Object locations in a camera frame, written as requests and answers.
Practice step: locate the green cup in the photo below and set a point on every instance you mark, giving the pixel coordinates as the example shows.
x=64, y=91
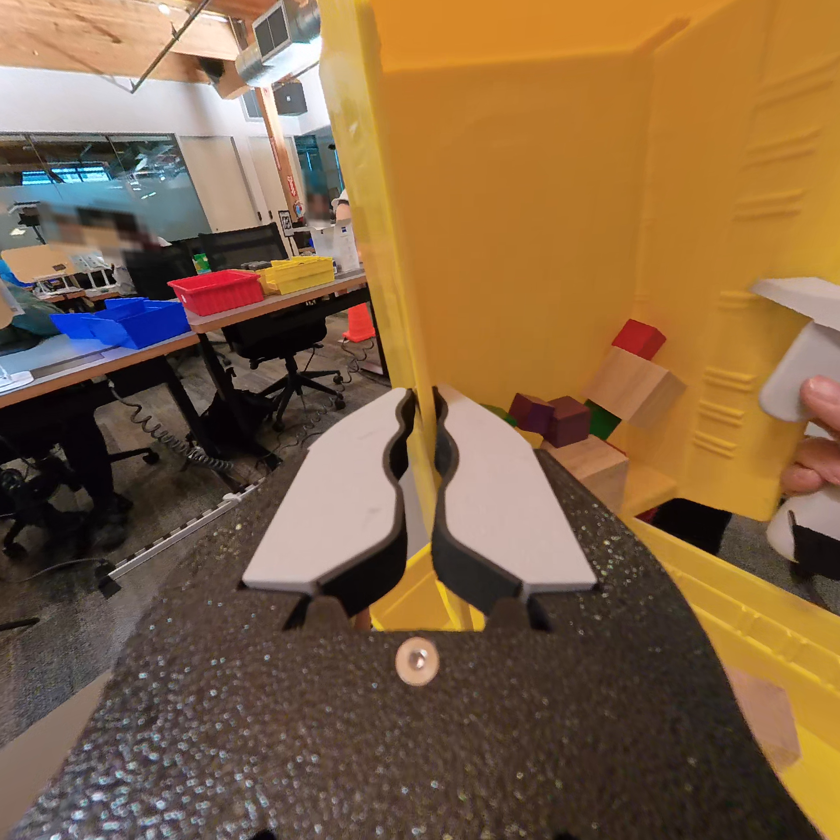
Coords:
x=201, y=264

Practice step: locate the pile of small cubes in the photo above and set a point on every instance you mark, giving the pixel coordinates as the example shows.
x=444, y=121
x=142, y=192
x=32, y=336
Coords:
x=633, y=387

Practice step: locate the wooden support post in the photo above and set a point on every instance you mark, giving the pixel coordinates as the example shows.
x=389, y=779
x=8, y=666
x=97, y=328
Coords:
x=279, y=151

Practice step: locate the black wall speaker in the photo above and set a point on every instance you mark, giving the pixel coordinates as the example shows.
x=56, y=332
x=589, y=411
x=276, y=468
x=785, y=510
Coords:
x=291, y=98

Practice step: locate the wood-edged office desk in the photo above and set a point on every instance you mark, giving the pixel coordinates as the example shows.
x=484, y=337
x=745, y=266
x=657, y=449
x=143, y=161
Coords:
x=295, y=300
x=65, y=359

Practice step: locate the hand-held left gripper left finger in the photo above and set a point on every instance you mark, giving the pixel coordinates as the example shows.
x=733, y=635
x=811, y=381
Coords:
x=321, y=512

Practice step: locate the red plastic bin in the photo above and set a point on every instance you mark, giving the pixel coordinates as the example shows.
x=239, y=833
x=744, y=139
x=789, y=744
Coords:
x=216, y=292

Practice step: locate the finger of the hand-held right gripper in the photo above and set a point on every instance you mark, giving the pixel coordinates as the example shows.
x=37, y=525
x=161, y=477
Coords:
x=800, y=298

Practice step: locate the blue plastic bin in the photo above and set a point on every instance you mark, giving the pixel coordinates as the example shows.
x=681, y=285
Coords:
x=138, y=325

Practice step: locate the white carton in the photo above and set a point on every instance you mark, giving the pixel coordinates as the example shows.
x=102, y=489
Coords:
x=334, y=246

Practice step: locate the orange traffic cone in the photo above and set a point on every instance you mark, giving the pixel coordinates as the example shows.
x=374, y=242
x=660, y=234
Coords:
x=359, y=325

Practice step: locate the black office chair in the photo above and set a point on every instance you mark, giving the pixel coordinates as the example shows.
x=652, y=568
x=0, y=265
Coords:
x=272, y=328
x=39, y=485

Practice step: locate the person's right hand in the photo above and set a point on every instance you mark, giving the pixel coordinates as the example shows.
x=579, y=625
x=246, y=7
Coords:
x=814, y=463

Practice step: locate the yellow plastic bin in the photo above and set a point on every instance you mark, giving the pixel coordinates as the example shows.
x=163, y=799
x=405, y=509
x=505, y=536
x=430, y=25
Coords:
x=298, y=272

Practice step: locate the metal ceiling air duct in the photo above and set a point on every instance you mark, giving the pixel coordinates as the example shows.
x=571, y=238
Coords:
x=275, y=39

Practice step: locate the yellow plastic box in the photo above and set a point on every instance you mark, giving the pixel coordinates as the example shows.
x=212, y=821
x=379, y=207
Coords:
x=774, y=630
x=525, y=197

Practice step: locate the large wooden cube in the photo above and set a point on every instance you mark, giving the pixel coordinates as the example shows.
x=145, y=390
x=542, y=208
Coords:
x=764, y=722

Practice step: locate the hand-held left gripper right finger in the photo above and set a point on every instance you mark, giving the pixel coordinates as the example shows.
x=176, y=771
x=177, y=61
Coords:
x=505, y=512

